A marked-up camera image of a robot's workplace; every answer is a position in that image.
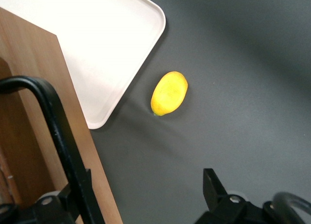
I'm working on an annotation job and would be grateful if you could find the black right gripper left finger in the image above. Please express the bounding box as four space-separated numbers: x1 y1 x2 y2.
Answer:
0 168 93 224

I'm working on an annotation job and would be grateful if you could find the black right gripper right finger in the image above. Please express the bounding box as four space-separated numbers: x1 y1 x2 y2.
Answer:
193 168 275 224

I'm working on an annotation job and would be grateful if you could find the black metal drawer handle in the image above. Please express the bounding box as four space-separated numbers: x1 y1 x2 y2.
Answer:
0 75 100 224

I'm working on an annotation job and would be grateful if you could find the wooden drawer cabinet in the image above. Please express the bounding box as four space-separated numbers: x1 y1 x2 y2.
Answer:
0 7 124 224

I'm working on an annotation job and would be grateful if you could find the yellow lemon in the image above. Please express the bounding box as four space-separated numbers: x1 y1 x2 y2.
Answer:
150 71 189 117

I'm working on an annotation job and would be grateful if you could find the white rectangular tray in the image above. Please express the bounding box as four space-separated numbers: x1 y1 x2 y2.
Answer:
0 0 167 130

